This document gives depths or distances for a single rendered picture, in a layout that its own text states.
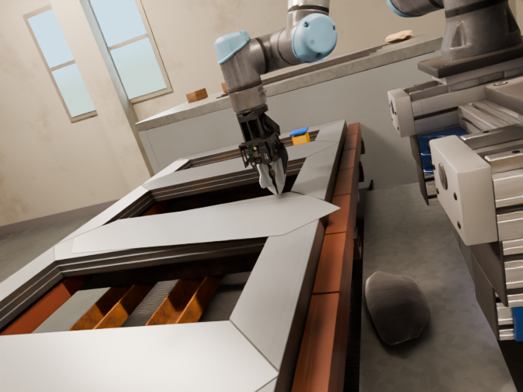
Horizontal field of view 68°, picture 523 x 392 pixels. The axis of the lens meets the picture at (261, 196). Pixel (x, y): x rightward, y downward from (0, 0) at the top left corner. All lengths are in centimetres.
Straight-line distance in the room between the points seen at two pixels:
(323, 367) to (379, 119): 122
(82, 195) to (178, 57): 211
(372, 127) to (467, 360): 108
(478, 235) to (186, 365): 36
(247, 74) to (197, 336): 51
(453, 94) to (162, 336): 74
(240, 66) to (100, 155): 409
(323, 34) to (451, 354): 55
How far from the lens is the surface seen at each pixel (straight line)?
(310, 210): 77
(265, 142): 82
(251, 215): 83
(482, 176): 46
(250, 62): 82
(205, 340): 52
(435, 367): 66
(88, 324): 105
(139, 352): 56
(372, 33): 388
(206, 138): 173
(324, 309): 55
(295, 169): 116
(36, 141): 528
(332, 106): 157
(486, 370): 66
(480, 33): 95
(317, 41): 72
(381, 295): 75
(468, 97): 96
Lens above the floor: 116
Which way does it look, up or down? 19 degrees down
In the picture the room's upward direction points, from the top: 17 degrees counter-clockwise
